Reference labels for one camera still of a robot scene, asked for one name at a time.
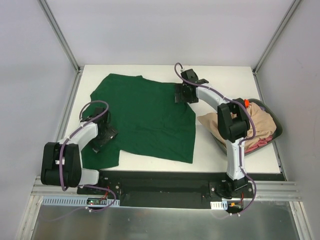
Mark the left aluminium side rail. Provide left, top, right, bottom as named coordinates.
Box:
left=44, top=70, right=81, bottom=143

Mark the beige t shirt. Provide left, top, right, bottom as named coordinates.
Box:
left=197, top=103, right=276, bottom=148

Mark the aluminium side rail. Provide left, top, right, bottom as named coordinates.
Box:
left=44, top=70, right=81, bottom=143
left=253, top=73, right=287, bottom=181

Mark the white cable duct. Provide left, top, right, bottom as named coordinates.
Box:
left=210, top=200, right=228, bottom=211
left=42, top=196, right=120, bottom=208

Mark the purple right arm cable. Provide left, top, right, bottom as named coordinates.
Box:
left=174, top=62, right=257, bottom=220

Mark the right white cable duct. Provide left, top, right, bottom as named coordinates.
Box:
left=210, top=200, right=228, bottom=211

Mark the aluminium frame post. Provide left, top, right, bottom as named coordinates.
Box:
left=252, top=0, right=303, bottom=76
left=37, top=0, right=81, bottom=73

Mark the orange t shirt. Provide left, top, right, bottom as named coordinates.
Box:
left=244, top=99, right=250, bottom=108

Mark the right aluminium frame post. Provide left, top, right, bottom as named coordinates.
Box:
left=252, top=0, right=303, bottom=76

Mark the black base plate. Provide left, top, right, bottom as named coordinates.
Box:
left=77, top=170, right=254, bottom=209

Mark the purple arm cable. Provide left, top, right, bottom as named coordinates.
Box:
left=174, top=62, right=257, bottom=220
left=47, top=100, right=118, bottom=222

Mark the left aluminium frame post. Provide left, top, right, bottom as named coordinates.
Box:
left=37, top=0, right=81, bottom=73

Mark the pink t shirt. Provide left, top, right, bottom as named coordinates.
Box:
left=244, top=135, right=273, bottom=154

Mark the grey laundry basket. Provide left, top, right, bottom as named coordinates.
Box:
left=212, top=98, right=285, bottom=158

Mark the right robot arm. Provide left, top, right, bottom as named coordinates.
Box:
left=175, top=68, right=253, bottom=200

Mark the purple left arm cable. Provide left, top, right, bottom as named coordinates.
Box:
left=47, top=100, right=118, bottom=222

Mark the left white cable duct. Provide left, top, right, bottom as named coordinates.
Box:
left=42, top=196, right=120, bottom=208

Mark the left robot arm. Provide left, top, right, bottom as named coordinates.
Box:
left=40, top=107, right=118, bottom=195

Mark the right aluminium side rail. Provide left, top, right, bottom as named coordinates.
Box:
left=253, top=73, right=287, bottom=181

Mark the front aluminium rail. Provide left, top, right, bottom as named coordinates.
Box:
left=30, top=176, right=303, bottom=202

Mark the green t shirt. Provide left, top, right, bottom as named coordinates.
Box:
left=81, top=73, right=196, bottom=170

